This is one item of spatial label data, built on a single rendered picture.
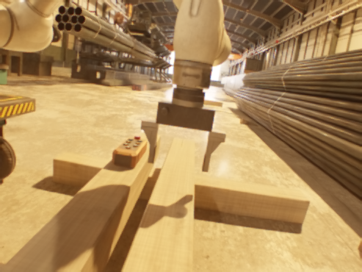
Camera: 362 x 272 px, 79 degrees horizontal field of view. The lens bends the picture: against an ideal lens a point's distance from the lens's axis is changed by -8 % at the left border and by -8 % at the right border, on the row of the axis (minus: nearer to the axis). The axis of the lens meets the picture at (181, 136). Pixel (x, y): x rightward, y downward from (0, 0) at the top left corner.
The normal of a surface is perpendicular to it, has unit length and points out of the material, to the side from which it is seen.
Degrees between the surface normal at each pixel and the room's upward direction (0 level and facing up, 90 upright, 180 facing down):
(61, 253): 0
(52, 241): 0
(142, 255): 0
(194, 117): 90
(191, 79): 90
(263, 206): 90
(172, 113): 90
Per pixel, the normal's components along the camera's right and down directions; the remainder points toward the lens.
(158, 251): 0.15, -0.96
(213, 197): -0.07, 0.22
